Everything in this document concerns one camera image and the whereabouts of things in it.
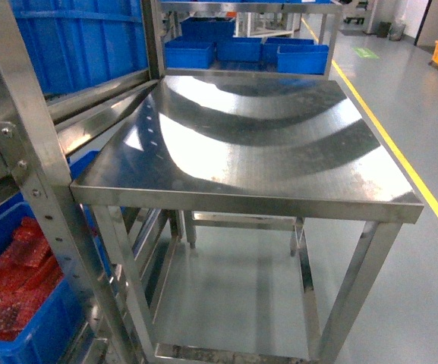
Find blue bin with red bags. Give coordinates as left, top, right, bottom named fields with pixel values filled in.
left=0, top=150, right=108, bottom=364

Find small stainless steel table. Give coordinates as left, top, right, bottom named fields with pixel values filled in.
left=71, top=75, right=424, bottom=363

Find red bubble wrap bags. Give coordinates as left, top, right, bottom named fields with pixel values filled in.
left=0, top=217, right=63, bottom=341

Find stainless steel shelf rack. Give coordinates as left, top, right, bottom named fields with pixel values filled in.
left=0, top=0, right=166, bottom=364

